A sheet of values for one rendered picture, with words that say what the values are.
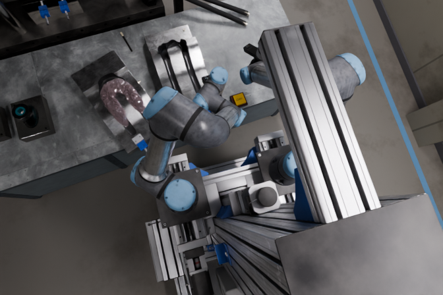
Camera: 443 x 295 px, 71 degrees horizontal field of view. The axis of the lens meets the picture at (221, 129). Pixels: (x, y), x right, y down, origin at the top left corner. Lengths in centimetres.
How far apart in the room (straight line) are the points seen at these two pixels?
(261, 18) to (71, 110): 124
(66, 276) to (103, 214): 47
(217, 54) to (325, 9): 166
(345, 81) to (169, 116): 55
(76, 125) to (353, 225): 156
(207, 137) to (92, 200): 180
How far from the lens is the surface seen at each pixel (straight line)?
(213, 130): 88
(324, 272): 49
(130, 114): 170
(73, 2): 206
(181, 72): 175
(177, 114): 87
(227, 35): 197
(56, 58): 201
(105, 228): 255
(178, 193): 121
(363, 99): 305
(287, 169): 130
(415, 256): 55
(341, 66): 105
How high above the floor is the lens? 247
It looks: 74 degrees down
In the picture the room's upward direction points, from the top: 22 degrees clockwise
